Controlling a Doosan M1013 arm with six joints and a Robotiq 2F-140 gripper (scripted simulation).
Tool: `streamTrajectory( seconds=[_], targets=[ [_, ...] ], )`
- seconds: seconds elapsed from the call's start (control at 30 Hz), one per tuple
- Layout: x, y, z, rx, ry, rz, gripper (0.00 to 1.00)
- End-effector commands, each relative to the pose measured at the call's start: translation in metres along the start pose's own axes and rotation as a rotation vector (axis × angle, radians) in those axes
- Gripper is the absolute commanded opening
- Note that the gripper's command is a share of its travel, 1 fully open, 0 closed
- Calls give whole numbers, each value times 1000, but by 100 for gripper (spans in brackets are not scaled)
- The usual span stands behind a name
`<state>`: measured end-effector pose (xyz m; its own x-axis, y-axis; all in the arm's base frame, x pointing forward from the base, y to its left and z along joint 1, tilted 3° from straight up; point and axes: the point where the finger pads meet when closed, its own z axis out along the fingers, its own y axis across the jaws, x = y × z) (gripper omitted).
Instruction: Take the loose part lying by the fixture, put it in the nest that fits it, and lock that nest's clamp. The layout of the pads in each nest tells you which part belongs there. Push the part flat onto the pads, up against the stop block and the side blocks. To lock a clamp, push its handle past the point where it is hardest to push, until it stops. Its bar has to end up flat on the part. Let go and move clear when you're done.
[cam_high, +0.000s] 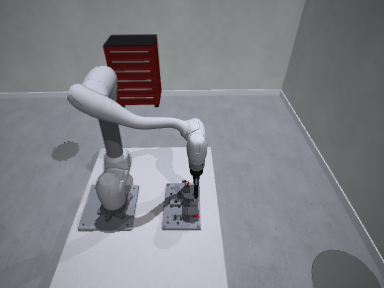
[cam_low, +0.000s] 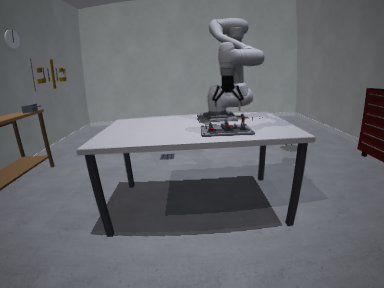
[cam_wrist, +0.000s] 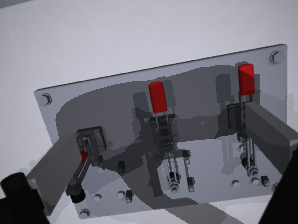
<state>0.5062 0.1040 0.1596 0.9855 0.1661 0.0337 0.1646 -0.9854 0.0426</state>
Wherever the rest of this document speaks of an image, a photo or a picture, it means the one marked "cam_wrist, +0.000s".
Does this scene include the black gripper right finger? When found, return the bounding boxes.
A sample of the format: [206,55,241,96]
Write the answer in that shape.
[245,101,298,224]

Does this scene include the grey metal mounting plate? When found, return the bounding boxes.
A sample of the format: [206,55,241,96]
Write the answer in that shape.
[34,44,287,219]

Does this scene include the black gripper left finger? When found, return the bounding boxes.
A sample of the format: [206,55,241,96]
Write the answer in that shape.
[0,131,82,224]

